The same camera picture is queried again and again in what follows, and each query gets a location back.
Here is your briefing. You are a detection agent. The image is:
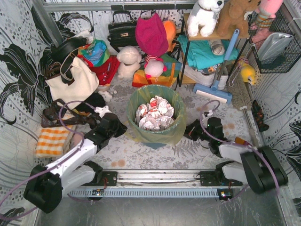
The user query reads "yellow trash bag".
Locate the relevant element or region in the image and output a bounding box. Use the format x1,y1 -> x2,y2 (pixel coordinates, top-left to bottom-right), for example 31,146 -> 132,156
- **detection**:
124,84 -> 187,146

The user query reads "teal trash bin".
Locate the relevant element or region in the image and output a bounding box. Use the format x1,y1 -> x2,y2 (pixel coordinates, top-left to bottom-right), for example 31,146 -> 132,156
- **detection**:
127,85 -> 186,149

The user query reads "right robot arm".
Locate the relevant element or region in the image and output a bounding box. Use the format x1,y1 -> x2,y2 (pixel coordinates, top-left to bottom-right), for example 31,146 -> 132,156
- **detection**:
184,117 -> 288,194

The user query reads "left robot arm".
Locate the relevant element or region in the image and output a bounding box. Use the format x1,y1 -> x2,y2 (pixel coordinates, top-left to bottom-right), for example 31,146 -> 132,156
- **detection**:
24,113 -> 127,213

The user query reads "crumpled paper trash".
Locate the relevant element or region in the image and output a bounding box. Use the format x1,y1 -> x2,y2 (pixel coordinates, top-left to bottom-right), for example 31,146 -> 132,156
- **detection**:
135,96 -> 174,131

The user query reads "brown patterned bag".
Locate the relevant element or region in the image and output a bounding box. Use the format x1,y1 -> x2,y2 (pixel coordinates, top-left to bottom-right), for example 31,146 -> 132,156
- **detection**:
41,99 -> 101,129

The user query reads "cream canvas tote bag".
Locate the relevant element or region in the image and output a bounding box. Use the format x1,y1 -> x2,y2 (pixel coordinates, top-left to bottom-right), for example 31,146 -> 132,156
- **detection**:
46,56 -> 99,110

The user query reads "colorful printed bag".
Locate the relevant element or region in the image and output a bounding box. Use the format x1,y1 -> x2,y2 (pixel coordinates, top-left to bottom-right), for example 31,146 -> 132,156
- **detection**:
77,40 -> 110,67

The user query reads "magenta cloth bag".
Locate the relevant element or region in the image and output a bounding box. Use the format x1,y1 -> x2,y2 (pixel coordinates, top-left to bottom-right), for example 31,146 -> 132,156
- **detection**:
135,13 -> 168,57

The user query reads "orange checkered towel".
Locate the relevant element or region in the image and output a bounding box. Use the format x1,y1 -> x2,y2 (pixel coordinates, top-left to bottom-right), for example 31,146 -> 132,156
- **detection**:
35,127 -> 73,158

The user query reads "red cloth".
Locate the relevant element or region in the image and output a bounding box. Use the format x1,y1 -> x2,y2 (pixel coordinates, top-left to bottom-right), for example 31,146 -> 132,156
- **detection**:
90,56 -> 120,85

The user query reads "rainbow striped cloth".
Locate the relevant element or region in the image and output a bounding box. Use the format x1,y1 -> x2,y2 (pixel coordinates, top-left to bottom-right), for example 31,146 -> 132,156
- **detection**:
132,62 -> 182,88

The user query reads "yellow plush duck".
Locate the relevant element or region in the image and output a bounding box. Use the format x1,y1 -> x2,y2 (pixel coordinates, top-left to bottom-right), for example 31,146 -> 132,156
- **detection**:
239,58 -> 255,85

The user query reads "wooden shelf rack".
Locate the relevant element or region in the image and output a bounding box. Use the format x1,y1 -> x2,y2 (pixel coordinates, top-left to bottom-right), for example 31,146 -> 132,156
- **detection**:
176,13 -> 250,88

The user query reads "cream plush lamb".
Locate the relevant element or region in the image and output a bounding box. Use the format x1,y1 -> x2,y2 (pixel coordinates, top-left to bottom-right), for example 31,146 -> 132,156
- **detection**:
117,46 -> 142,79

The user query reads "teal folded cloth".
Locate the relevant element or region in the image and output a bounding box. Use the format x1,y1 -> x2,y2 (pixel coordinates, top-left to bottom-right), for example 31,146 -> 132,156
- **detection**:
177,35 -> 238,69

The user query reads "black leather handbag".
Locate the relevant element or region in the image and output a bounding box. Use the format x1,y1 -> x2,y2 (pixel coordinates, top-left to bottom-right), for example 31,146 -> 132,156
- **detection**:
107,10 -> 138,49

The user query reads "silver foil pouch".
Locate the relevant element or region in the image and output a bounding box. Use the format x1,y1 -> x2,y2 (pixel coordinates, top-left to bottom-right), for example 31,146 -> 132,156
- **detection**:
257,32 -> 293,61

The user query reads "orange plush toy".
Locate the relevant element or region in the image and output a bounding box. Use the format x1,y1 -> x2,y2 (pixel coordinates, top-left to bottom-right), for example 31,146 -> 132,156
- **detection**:
163,20 -> 176,52

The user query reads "brown teddy bear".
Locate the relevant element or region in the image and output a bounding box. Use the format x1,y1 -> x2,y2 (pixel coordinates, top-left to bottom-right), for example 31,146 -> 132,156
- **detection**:
217,0 -> 261,38

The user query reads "white plush dog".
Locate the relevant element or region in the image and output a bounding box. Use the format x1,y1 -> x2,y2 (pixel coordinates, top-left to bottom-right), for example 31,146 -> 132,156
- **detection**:
187,0 -> 224,37

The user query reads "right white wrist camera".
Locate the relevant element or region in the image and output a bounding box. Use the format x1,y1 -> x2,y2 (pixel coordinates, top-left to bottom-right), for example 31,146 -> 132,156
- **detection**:
201,110 -> 214,119

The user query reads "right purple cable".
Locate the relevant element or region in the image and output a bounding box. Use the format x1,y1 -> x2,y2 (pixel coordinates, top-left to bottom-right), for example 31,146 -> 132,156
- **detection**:
199,99 -> 280,202

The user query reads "purple cable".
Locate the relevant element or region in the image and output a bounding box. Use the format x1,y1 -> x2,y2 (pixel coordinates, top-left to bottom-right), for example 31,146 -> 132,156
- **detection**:
0,100 -> 99,221
199,99 -> 280,202

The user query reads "blue handled mop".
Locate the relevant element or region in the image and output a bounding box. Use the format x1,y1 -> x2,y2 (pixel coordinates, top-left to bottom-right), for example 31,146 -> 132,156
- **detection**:
193,29 -> 239,105

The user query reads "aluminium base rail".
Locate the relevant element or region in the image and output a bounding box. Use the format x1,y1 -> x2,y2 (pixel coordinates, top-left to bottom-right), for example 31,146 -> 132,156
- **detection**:
35,168 -> 287,198

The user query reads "black wire basket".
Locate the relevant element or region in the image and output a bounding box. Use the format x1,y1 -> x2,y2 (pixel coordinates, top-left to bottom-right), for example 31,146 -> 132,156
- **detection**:
248,11 -> 301,73

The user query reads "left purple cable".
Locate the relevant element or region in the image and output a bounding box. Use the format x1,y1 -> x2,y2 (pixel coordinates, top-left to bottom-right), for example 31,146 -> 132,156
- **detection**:
0,100 -> 99,221

